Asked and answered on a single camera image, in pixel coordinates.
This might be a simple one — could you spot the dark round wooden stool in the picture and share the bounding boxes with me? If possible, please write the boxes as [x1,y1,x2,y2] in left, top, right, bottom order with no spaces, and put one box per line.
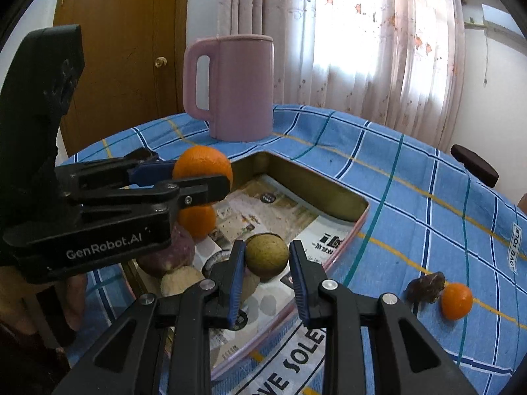
[451,145,500,189]

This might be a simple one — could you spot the wooden door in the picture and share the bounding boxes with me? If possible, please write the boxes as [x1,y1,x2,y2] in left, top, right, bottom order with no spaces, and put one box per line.
[53,0,191,155]

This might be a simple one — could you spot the pink plastic jug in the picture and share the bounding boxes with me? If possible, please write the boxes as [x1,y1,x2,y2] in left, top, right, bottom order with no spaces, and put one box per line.
[183,34,274,143]

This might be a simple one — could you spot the printed paper sheet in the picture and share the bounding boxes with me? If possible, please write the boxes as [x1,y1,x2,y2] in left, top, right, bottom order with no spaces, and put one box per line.
[193,175,357,363]

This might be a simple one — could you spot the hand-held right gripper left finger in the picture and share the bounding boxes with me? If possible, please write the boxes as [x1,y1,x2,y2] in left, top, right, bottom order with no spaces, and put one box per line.
[53,239,248,395]

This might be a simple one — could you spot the person's left hand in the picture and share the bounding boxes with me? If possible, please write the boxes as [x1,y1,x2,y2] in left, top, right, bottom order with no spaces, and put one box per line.
[62,274,89,332]

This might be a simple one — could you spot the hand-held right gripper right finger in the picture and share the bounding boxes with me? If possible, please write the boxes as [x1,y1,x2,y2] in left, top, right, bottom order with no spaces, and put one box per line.
[289,239,478,395]

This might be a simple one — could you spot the sheer floral curtain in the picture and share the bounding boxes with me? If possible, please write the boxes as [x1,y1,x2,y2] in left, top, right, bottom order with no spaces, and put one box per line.
[218,0,466,149]

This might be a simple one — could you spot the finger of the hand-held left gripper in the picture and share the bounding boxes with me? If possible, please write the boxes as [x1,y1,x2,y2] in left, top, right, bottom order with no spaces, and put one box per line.
[62,174,230,215]
[55,148,180,193]

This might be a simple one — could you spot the blue checked tablecloth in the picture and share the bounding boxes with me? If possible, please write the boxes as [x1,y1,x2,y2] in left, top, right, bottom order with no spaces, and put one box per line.
[66,105,527,395]

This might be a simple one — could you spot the orange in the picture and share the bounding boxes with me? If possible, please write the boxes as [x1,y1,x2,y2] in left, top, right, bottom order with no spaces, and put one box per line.
[177,202,217,240]
[441,282,474,321]
[172,146,234,191]

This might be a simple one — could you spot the pink metal tin box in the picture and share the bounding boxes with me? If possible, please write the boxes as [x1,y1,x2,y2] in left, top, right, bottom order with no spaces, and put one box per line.
[124,151,371,381]

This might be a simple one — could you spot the purple passion fruit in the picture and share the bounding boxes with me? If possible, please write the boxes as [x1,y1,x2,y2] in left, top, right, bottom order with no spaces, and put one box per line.
[136,224,196,278]

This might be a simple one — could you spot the dark wrinkled fruit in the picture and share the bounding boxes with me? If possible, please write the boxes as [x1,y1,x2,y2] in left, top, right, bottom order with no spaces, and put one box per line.
[407,272,446,304]

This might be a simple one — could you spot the small brown round fruit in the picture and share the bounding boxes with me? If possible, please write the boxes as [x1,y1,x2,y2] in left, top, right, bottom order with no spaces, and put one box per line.
[160,266,207,297]
[245,233,290,277]

